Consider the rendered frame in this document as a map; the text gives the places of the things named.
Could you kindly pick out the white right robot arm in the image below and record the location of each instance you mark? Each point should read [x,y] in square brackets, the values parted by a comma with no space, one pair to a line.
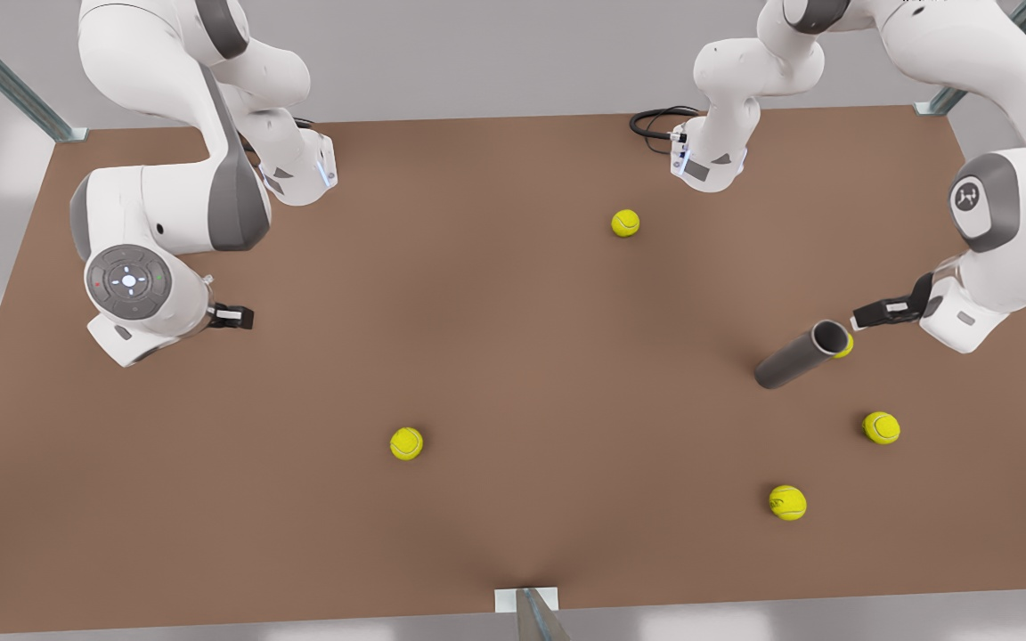
[170,200]

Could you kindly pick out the yellow tennis ball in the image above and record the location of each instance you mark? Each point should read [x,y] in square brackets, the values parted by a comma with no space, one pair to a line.
[625,223]
[882,428]
[847,347]
[406,443]
[787,503]

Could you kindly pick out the grey tennis ball tube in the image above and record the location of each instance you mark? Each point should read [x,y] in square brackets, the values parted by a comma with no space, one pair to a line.
[793,361]

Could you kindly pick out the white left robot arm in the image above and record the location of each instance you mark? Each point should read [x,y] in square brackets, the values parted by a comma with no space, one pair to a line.
[1025,223]

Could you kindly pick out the silver frame post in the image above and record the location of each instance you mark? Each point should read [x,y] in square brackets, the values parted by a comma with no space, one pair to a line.
[5,80]
[533,614]
[981,62]

